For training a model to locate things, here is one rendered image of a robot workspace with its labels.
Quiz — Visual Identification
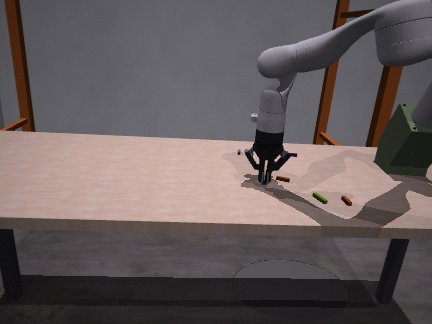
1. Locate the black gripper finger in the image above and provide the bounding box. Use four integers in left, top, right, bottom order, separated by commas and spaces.
265, 149, 291, 184
245, 147, 266, 184

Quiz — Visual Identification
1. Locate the orange rod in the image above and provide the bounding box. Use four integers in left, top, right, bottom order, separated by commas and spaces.
276, 176, 290, 182
341, 196, 352, 206

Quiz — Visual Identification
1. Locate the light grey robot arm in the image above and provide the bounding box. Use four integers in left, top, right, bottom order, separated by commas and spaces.
250, 0, 432, 133

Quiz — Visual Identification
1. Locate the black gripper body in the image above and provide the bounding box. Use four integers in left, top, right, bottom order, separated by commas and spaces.
252, 129, 284, 160

